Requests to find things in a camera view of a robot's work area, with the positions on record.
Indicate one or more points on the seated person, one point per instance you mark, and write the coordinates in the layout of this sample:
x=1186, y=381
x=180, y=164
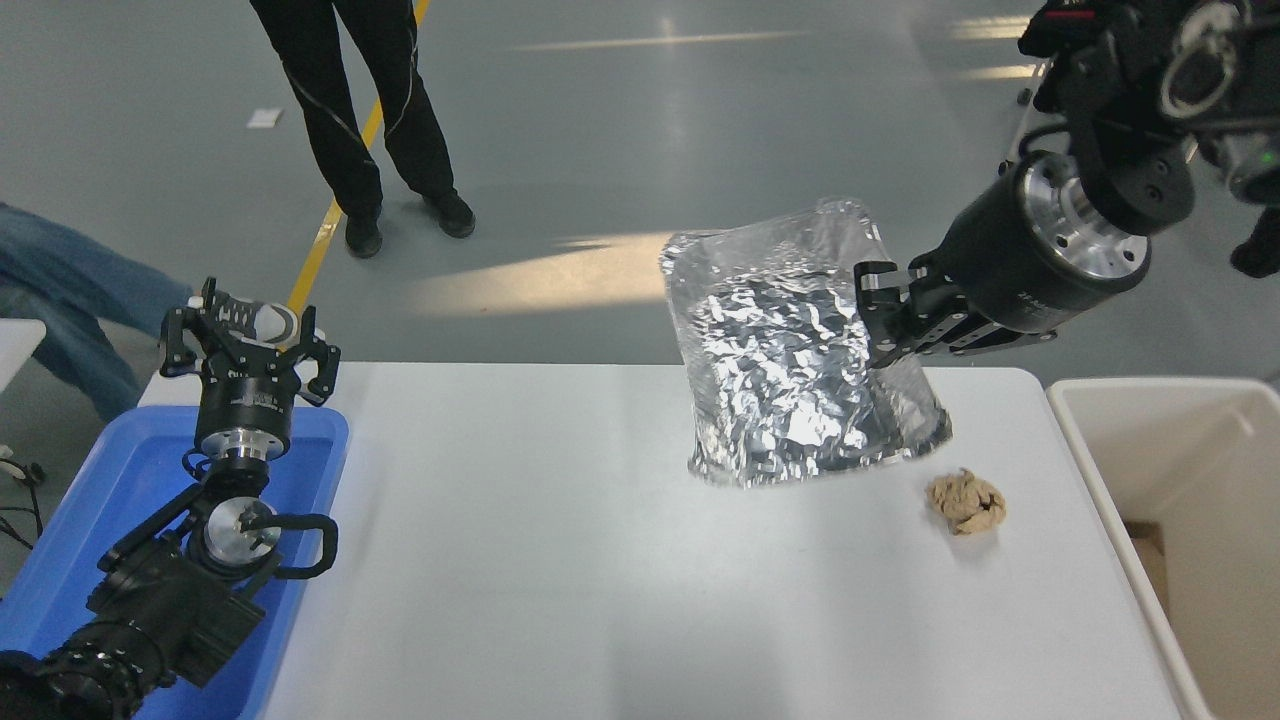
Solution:
x=60, y=275

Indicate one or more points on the large pale bin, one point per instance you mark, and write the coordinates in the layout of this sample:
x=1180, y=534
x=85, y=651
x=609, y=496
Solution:
x=1180, y=450

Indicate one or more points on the foil tray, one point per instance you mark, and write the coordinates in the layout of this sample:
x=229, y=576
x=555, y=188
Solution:
x=770, y=370

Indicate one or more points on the white side table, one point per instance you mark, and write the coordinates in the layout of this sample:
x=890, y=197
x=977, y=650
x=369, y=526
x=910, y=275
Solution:
x=18, y=350

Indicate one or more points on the blue plastic tray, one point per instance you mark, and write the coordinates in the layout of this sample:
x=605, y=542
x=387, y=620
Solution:
x=120, y=470

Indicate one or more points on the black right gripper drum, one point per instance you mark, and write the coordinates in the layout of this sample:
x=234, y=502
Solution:
x=1010, y=270

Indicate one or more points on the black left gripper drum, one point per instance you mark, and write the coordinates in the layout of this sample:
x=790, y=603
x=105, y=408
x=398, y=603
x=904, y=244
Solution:
x=246, y=398

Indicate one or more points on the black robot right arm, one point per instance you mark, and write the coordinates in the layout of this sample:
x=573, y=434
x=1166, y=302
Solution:
x=1140, y=110

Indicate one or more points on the standing person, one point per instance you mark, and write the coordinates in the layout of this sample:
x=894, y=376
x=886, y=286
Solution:
x=340, y=130

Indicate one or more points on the white wheeled chair frame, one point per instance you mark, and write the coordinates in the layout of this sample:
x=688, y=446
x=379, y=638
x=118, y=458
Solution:
x=1028, y=110

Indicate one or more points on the crumpled tan paper ball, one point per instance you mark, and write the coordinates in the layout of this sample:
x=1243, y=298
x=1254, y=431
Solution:
x=965, y=503

